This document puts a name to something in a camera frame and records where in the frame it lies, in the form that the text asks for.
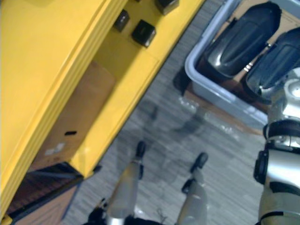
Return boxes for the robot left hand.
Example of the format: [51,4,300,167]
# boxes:
[88,198,111,225]

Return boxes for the silver robot left leg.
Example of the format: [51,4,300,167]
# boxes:
[106,140,147,225]

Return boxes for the dark robot waist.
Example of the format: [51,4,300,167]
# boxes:
[121,210,179,225]

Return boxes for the brown wooden crate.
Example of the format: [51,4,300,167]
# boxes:
[7,161,84,225]

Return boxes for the brown cardboard box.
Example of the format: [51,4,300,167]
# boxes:
[30,60,117,169]

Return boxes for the clear plastic film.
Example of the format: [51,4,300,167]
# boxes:
[178,96,235,134]

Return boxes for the grey-blue plastic bin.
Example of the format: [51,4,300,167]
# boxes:
[184,0,270,128]

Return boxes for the small black box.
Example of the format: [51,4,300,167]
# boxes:
[131,19,157,48]
[113,9,131,32]
[157,0,180,15]

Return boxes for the black plastic housing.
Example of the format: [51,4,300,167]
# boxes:
[202,2,281,79]
[245,27,300,104]

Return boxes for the brown cardboard bin liner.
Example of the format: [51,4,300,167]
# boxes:
[194,0,300,104]

